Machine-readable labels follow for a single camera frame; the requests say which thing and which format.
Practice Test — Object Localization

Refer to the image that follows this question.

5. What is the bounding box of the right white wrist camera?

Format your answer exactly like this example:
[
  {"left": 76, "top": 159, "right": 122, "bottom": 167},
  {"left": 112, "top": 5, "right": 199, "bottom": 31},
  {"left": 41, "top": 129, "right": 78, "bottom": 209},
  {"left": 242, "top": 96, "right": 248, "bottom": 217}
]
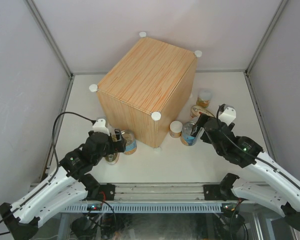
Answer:
[{"left": 218, "top": 104, "right": 237, "bottom": 126}]

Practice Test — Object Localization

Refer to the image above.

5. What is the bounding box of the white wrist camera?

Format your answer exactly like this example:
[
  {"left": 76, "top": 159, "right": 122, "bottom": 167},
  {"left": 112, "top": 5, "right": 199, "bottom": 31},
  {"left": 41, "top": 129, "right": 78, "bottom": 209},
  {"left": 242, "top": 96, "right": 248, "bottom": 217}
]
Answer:
[
  {"left": 92, "top": 117, "right": 110, "bottom": 136},
  {"left": 218, "top": 104, "right": 237, "bottom": 126}
]

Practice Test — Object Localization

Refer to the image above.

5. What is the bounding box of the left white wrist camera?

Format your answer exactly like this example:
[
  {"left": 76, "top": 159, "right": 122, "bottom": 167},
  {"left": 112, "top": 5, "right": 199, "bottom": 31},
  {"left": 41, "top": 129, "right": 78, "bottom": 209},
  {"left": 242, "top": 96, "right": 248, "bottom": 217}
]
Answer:
[{"left": 92, "top": 117, "right": 110, "bottom": 136}]

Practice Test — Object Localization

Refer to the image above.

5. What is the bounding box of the tan can white lid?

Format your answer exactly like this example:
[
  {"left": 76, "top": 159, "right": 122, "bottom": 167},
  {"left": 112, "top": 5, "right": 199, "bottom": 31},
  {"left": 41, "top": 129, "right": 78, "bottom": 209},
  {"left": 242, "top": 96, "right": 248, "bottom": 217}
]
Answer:
[{"left": 169, "top": 120, "right": 183, "bottom": 138}]

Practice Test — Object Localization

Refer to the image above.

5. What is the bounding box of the grey slotted cable duct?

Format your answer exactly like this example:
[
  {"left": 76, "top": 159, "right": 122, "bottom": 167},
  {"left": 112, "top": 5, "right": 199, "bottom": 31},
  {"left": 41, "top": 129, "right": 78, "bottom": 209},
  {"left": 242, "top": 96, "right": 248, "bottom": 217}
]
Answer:
[{"left": 60, "top": 202, "right": 223, "bottom": 214}]

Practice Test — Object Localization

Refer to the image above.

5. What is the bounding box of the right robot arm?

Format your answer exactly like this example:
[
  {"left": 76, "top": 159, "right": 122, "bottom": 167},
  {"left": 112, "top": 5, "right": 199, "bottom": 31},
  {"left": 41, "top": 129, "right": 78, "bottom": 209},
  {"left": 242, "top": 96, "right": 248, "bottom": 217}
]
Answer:
[{"left": 191, "top": 113, "right": 300, "bottom": 232}]

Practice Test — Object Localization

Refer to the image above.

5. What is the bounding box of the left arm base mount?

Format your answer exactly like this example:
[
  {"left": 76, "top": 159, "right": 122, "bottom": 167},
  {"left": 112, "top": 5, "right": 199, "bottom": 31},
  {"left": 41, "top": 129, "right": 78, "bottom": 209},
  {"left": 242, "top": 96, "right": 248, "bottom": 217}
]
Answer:
[{"left": 81, "top": 174, "right": 116, "bottom": 201}]

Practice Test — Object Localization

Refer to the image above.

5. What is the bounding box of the wooden cube counter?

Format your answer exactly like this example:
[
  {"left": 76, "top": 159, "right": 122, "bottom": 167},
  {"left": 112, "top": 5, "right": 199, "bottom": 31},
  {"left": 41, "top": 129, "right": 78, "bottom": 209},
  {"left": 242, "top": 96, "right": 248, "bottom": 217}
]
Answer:
[{"left": 96, "top": 36, "right": 200, "bottom": 148}]

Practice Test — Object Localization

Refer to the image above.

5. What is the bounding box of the oval red sardine tin right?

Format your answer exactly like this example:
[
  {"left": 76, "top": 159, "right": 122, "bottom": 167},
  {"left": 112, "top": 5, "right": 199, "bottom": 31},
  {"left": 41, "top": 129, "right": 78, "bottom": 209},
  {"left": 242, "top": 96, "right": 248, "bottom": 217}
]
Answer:
[{"left": 190, "top": 105, "right": 215, "bottom": 118}]

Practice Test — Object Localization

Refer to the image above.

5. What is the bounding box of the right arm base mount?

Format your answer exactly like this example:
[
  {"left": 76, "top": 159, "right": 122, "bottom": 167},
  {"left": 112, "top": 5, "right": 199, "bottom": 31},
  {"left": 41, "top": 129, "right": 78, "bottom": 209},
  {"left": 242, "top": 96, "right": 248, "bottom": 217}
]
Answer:
[{"left": 203, "top": 173, "right": 240, "bottom": 201}]

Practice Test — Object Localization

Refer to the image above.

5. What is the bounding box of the blue soup can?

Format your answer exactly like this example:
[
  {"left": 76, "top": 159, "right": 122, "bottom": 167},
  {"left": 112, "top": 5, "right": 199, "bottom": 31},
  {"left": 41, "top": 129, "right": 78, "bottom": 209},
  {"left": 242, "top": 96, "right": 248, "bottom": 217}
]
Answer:
[
  {"left": 121, "top": 130, "right": 137, "bottom": 155},
  {"left": 180, "top": 121, "right": 198, "bottom": 146}
]

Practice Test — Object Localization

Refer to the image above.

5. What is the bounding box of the oval sardine tin left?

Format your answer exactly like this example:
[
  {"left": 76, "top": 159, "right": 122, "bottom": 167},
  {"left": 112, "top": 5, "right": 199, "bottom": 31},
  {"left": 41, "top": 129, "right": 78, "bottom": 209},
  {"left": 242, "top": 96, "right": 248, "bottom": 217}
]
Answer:
[{"left": 105, "top": 152, "right": 120, "bottom": 165}]

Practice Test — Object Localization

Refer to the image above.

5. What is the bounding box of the yellow can white lid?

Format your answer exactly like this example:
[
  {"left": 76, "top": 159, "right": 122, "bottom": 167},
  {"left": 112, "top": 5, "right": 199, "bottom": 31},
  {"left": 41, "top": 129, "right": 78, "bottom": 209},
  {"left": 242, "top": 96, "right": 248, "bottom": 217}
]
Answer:
[{"left": 196, "top": 88, "right": 213, "bottom": 108}]

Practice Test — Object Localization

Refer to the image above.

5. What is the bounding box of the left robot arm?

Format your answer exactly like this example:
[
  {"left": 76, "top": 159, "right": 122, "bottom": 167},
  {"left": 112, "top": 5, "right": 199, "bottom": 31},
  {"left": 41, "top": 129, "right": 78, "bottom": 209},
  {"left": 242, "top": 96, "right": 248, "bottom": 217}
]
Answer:
[{"left": 0, "top": 129, "right": 126, "bottom": 240}]

